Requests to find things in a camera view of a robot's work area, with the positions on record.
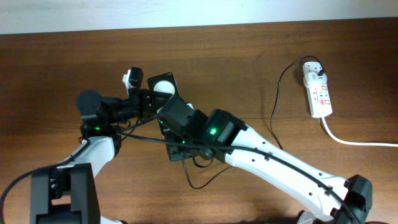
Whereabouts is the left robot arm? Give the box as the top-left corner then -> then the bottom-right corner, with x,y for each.
30,67 -> 178,224

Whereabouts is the white power strip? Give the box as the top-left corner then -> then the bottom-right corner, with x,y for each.
303,62 -> 333,118

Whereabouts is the white charger adapter plug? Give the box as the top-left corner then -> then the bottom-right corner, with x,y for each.
304,70 -> 327,88

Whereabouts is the white power strip cord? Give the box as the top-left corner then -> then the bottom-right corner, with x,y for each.
319,116 -> 398,147

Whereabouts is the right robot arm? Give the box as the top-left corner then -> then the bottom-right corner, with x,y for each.
157,96 -> 373,223

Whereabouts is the black Galaxy flip phone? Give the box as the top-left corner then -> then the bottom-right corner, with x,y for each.
146,72 -> 187,147

